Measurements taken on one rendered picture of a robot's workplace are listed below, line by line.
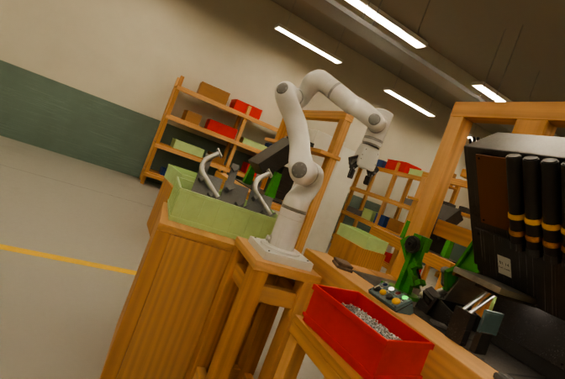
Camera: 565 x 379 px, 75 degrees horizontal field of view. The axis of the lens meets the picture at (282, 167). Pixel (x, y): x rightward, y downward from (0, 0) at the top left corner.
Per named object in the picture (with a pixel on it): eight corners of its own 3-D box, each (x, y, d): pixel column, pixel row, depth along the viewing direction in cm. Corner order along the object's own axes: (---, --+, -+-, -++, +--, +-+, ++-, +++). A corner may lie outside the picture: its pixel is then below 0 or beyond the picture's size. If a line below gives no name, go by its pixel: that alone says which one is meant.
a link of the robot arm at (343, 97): (335, 73, 158) (388, 116, 147) (343, 86, 173) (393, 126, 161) (320, 90, 160) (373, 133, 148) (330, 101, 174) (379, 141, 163)
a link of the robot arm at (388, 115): (381, 139, 153) (384, 144, 161) (392, 109, 153) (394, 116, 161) (361, 134, 156) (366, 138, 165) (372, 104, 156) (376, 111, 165)
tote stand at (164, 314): (97, 382, 171) (159, 222, 171) (116, 325, 221) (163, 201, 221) (235, 405, 190) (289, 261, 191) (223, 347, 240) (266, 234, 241)
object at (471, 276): (497, 297, 106) (501, 287, 106) (451, 274, 120) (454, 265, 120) (564, 317, 123) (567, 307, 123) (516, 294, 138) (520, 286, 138)
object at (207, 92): (275, 224, 828) (311, 129, 829) (139, 183, 698) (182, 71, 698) (266, 218, 876) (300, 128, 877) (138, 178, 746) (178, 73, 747)
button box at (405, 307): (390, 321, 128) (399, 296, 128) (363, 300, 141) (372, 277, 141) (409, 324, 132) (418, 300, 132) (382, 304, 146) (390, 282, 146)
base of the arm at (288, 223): (263, 248, 156) (278, 207, 157) (257, 237, 175) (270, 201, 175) (304, 260, 160) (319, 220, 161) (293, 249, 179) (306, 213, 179)
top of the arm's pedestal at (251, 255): (252, 269, 147) (256, 260, 147) (233, 243, 176) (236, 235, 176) (319, 286, 159) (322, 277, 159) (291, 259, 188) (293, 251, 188)
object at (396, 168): (399, 288, 646) (446, 167, 647) (327, 241, 870) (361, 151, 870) (420, 293, 669) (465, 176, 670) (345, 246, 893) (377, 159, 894)
